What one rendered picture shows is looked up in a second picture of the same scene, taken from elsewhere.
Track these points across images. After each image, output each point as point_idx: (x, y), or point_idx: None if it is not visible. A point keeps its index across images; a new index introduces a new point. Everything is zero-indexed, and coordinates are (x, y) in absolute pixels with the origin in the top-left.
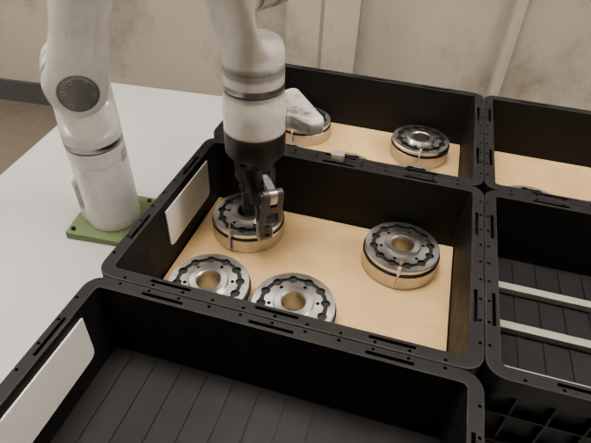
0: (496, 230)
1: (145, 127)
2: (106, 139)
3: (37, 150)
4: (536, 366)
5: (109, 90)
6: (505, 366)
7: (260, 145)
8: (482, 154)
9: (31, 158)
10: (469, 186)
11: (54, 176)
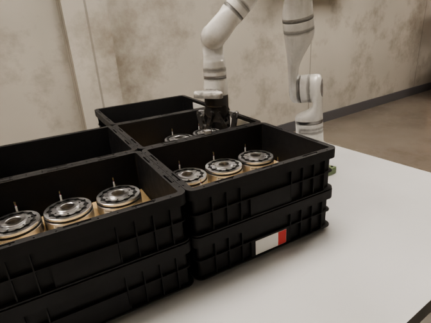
0: (124, 141)
1: (422, 198)
2: (295, 117)
3: (403, 166)
4: None
5: (291, 93)
6: (106, 127)
7: None
8: (151, 159)
9: (394, 165)
10: (145, 147)
11: (368, 166)
